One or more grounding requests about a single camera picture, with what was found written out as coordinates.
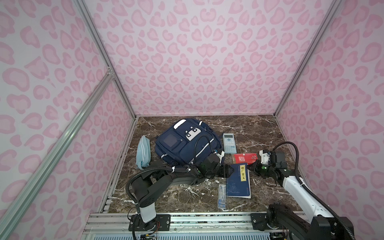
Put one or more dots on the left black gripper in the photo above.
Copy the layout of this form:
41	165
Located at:
225	171

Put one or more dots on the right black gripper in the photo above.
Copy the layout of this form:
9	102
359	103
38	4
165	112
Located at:
256	166

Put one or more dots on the navy book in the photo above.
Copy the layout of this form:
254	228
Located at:
238	183

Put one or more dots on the navy blue student backpack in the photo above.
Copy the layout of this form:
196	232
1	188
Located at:
187	142

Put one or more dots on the light teal pencil pouch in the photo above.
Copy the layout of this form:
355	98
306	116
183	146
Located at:
143	156

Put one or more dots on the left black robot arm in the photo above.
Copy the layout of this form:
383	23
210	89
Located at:
147	186

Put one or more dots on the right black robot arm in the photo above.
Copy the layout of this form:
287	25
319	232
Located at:
322	222

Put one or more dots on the red small book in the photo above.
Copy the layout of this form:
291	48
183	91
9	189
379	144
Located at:
249	158

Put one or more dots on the clear plastic pen case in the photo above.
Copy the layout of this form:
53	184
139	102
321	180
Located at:
222	197

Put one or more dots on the light blue scientific calculator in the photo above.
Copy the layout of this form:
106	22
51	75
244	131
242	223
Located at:
229	143

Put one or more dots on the left diagonal aluminium strut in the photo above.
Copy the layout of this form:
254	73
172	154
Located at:
20	205

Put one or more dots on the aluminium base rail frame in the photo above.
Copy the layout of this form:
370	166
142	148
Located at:
188	226

